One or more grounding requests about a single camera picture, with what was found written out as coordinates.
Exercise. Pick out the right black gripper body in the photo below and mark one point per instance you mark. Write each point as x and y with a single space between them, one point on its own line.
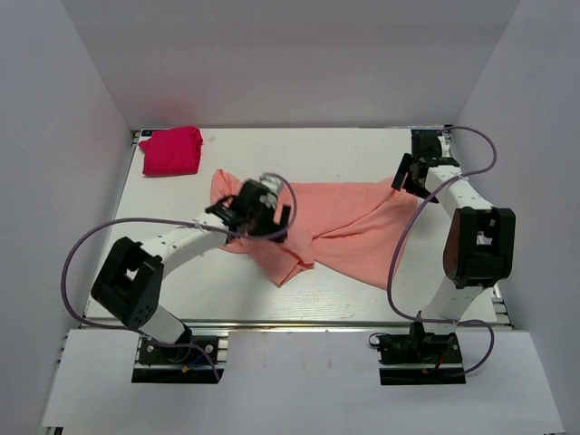
414 187

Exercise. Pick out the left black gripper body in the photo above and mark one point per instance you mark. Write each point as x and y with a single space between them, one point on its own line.
262 221

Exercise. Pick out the salmon pink t shirt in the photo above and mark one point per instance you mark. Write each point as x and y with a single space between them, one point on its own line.
351 228

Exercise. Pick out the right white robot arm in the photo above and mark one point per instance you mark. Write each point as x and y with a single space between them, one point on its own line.
479 247

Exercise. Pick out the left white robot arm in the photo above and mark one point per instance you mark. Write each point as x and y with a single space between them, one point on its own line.
129 283

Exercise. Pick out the folded magenta t shirt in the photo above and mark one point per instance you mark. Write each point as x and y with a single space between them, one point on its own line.
172 152

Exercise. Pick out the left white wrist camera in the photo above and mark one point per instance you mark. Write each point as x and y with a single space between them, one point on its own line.
273 185

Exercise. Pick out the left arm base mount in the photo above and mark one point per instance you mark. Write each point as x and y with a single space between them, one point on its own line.
161 365

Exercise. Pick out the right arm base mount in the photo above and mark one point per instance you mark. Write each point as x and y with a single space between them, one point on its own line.
418 358

